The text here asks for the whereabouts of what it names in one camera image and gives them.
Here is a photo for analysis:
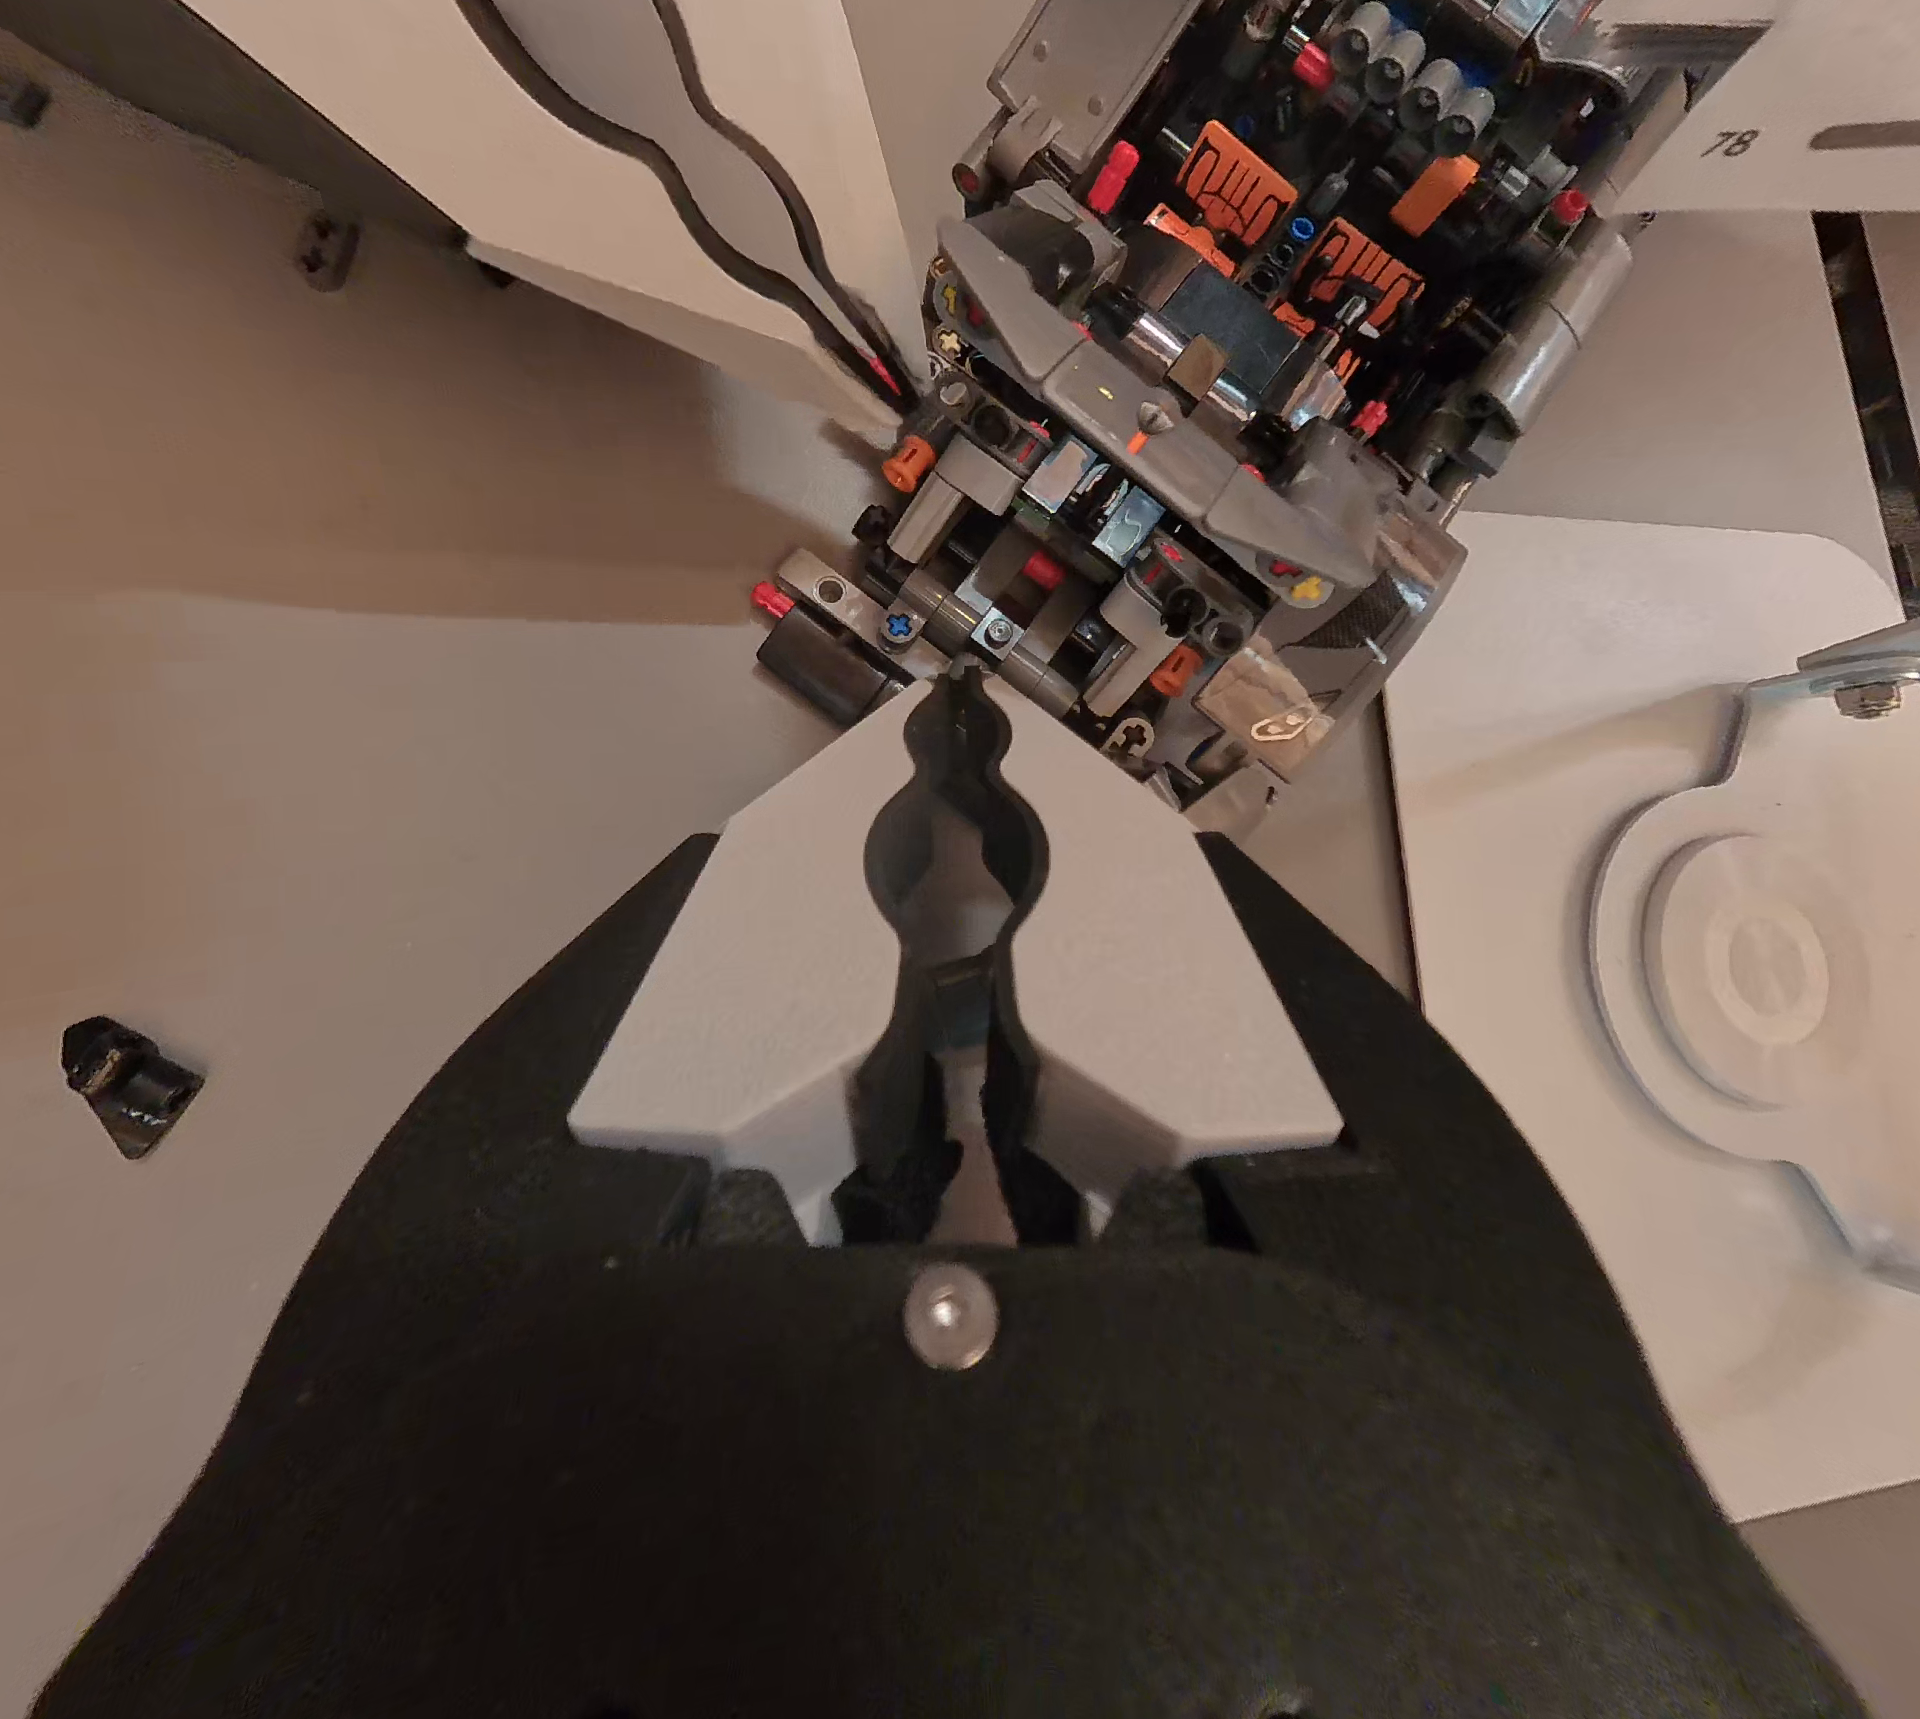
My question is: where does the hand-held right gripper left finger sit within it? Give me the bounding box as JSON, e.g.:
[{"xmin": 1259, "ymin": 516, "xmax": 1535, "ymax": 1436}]
[{"xmin": 570, "ymin": 678, "xmax": 974, "ymax": 1247}]

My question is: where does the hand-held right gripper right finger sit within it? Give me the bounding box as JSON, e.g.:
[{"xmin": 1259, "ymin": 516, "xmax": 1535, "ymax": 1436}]
[{"xmin": 974, "ymin": 682, "xmax": 1345, "ymax": 1246}]

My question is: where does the lego instruction booklet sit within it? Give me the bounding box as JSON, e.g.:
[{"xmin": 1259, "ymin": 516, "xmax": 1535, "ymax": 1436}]
[{"xmin": 1591, "ymin": 0, "xmax": 1920, "ymax": 213}]

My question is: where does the small grey lego block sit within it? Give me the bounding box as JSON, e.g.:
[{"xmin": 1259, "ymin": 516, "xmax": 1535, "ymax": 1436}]
[{"xmin": 924, "ymin": 950, "xmax": 998, "ymax": 1050}]

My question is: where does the black lego wedge piece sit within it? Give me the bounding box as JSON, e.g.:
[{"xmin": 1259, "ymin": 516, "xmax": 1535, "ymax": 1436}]
[{"xmin": 61, "ymin": 1014, "xmax": 208, "ymax": 1160}]

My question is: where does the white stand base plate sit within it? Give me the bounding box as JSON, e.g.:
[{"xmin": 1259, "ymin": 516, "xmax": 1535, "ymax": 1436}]
[{"xmin": 1380, "ymin": 510, "xmax": 1920, "ymax": 1527}]

